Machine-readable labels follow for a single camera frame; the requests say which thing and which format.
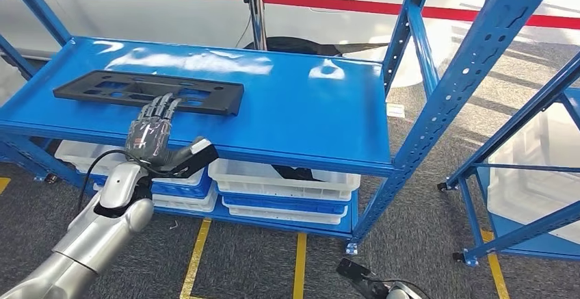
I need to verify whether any black plastic perforated panel part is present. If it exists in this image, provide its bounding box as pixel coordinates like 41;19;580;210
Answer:
53;70;245;116

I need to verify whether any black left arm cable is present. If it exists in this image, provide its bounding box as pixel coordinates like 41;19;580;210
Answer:
77;149;137;211

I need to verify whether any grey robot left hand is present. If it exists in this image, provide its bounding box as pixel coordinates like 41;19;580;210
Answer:
125;92;182;166

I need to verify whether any chrome stanchion post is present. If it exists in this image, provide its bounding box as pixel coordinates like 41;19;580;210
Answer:
241;0;268;52

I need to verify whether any black part inside crate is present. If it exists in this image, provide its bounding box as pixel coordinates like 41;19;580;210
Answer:
272;164;325;182

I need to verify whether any blue metal shelf rack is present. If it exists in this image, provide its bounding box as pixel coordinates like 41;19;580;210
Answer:
437;52;580;268
0;0;563;256

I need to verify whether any large white plastic bin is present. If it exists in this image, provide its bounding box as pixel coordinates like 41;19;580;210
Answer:
487;102;580;246

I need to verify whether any white car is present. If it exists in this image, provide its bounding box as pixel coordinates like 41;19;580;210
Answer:
0;0;580;62

